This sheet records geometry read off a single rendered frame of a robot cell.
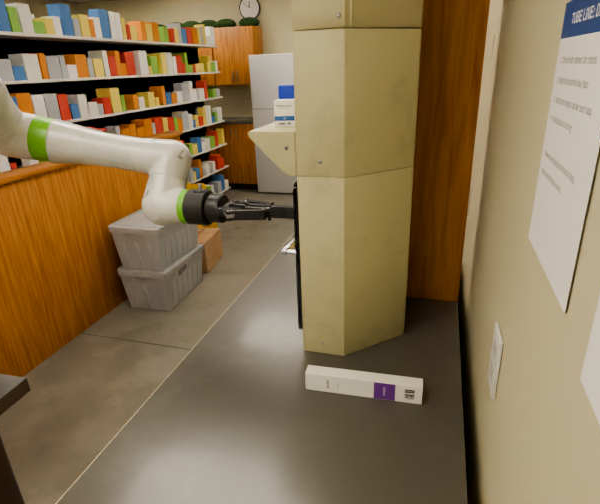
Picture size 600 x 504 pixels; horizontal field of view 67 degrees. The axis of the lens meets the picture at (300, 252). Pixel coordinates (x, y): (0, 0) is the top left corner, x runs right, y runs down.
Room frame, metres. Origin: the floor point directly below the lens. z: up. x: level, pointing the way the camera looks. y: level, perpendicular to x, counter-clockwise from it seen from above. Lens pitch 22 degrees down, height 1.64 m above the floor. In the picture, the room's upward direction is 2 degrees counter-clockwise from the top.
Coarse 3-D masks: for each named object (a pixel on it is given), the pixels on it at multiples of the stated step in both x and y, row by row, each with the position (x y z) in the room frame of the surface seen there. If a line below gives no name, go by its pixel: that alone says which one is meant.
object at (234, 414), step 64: (256, 320) 1.20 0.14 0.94; (448, 320) 1.16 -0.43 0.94; (192, 384) 0.91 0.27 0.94; (256, 384) 0.90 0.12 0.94; (448, 384) 0.87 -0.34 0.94; (128, 448) 0.71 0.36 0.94; (192, 448) 0.71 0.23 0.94; (256, 448) 0.70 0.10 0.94; (320, 448) 0.69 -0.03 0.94; (384, 448) 0.69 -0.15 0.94; (448, 448) 0.68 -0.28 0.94
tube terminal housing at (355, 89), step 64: (320, 64) 1.02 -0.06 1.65; (384, 64) 1.05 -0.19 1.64; (320, 128) 1.02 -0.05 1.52; (384, 128) 1.05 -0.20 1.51; (320, 192) 1.02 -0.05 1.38; (384, 192) 1.05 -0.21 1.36; (320, 256) 1.02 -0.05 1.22; (384, 256) 1.06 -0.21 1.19; (320, 320) 1.02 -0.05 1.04; (384, 320) 1.06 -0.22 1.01
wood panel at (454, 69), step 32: (448, 0) 1.30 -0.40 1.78; (480, 0) 1.28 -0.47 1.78; (448, 32) 1.30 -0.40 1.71; (480, 32) 1.27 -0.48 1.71; (448, 64) 1.29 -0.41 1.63; (480, 64) 1.27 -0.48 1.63; (448, 96) 1.29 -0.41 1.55; (416, 128) 1.32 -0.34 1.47; (448, 128) 1.29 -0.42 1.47; (416, 160) 1.31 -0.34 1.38; (448, 160) 1.29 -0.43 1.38; (416, 192) 1.31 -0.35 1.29; (448, 192) 1.29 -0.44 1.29; (416, 224) 1.31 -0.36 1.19; (448, 224) 1.28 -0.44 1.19; (416, 256) 1.31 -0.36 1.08; (448, 256) 1.28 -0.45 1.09; (416, 288) 1.31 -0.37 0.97; (448, 288) 1.28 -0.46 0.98
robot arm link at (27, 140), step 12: (24, 120) 1.22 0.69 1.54; (36, 120) 1.23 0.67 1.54; (48, 120) 1.24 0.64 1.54; (12, 132) 1.19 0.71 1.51; (24, 132) 1.20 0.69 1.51; (36, 132) 1.21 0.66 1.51; (0, 144) 1.19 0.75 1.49; (12, 144) 1.20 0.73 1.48; (24, 144) 1.20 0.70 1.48; (36, 144) 1.20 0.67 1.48; (12, 156) 1.23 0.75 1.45; (24, 156) 1.22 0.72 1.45; (36, 156) 1.22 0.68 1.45
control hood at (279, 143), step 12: (252, 132) 1.07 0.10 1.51; (264, 132) 1.06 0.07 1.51; (276, 132) 1.05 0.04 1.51; (288, 132) 1.04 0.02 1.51; (264, 144) 1.06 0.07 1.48; (276, 144) 1.05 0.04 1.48; (288, 144) 1.04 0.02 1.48; (276, 156) 1.05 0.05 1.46; (288, 156) 1.04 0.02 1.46; (288, 168) 1.04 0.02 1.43
